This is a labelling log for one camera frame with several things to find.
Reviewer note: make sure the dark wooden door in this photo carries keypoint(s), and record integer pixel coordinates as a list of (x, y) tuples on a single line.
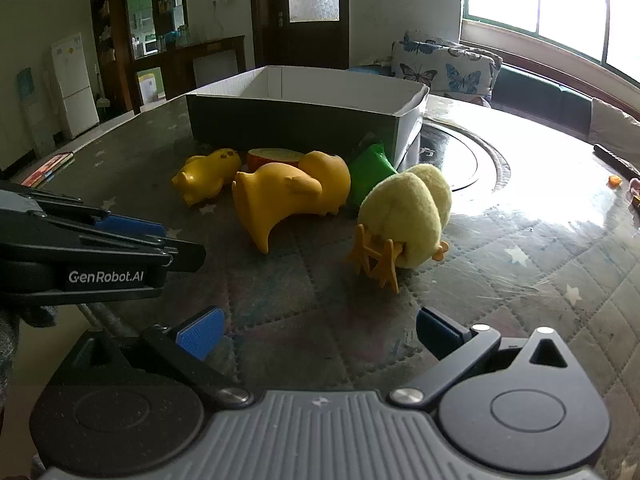
[(267, 20)]

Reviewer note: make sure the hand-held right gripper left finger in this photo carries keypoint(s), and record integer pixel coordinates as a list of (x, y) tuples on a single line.
[(200, 335)]

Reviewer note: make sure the white fridge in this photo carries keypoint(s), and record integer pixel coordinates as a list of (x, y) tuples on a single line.
[(75, 85)]

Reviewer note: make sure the yellow pig toy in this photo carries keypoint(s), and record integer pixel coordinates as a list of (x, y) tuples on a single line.
[(205, 175)]

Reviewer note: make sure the dark wooden desk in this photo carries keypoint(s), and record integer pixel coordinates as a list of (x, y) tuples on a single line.
[(177, 67)]

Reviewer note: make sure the white microwave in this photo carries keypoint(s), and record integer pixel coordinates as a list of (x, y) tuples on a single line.
[(150, 47)]

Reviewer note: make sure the yellow plush chick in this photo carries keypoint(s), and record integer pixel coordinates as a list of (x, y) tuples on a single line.
[(400, 220)]

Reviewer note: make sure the orange rubber duck toy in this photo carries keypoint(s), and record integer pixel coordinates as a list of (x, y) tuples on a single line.
[(270, 200)]

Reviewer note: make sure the white cushion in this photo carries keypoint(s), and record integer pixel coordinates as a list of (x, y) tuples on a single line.
[(615, 127)]

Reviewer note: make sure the blue sofa cushion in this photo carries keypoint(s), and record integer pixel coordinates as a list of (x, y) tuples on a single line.
[(372, 70)]

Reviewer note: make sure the small orange piece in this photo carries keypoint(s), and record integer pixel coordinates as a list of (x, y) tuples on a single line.
[(613, 181)]

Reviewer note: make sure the cardboard box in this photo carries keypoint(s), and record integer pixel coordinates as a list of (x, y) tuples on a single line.
[(300, 120)]

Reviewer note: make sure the toy apple half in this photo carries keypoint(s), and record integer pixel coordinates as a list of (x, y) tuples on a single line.
[(270, 159)]

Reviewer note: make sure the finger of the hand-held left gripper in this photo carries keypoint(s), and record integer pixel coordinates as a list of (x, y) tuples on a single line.
[(185, 258), (130, 225)]

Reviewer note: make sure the blue water dispenser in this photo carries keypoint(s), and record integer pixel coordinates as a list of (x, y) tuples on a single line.
[(26, 85)]

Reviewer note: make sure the green packet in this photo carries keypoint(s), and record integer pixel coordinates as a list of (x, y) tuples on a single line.
[(367, 175)]

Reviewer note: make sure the white panel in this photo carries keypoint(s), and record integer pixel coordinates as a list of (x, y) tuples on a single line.
[(215, 70)]

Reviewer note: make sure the dark green sofa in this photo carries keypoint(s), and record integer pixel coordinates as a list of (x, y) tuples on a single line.
[(540, 95)]

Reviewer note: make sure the person's left hand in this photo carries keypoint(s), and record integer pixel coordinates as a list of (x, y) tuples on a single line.
[(7, 340)]

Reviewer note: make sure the quilted star tablecloth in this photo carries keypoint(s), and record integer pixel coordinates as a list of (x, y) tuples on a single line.
[(300, 310)]

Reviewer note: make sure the red book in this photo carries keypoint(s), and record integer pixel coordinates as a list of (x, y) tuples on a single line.
[(47, 170)]

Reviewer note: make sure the round glass turntable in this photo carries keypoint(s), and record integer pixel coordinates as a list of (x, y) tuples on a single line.
[(477, 160)]

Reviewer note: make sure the dark wooden cabinet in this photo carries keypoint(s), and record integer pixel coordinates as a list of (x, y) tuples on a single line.
[(117, 20)]

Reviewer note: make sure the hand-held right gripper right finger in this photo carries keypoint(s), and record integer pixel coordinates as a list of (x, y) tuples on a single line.
[(440, 330)]

